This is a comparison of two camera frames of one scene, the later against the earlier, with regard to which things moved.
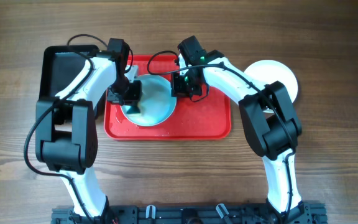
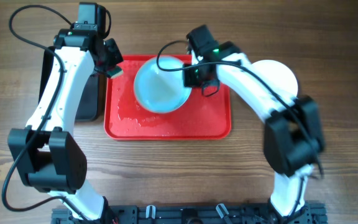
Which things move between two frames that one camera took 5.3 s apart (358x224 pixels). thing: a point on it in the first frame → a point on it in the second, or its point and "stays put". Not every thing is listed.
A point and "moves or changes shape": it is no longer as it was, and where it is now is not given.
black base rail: [306, 213] stays put
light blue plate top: [158, 104] moves or changes shape
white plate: [269, 71] stays put
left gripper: [137, 96] → [116, 57]
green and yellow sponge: [134, 109] moves or changes shape
